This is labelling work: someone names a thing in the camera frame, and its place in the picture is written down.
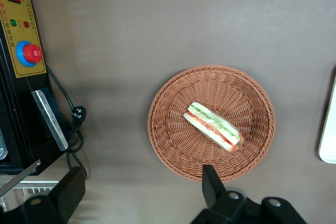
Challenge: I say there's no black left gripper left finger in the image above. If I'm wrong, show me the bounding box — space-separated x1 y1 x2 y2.
0 166 86 224

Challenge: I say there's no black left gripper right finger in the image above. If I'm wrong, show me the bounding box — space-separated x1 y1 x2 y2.
188 165 263 224

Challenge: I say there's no plastic sandwich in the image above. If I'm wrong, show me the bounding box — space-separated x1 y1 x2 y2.
183 101 244 152

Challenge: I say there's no brown wicker basket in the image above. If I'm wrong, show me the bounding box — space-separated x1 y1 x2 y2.
148 65 276 183

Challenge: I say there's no white plastic tray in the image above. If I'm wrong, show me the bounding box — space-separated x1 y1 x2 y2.
318 73 336 164

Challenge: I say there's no silver metal strip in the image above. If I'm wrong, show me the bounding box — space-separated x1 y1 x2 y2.
0 159 42 196

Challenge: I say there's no black sealing machine yellow panel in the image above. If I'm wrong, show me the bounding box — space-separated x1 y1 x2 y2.
0 0 70 176

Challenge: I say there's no white wire rack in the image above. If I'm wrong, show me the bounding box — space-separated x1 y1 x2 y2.
0 180 60 213

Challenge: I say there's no black power cable with plug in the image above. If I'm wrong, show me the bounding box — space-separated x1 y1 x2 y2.
46 65 89 180

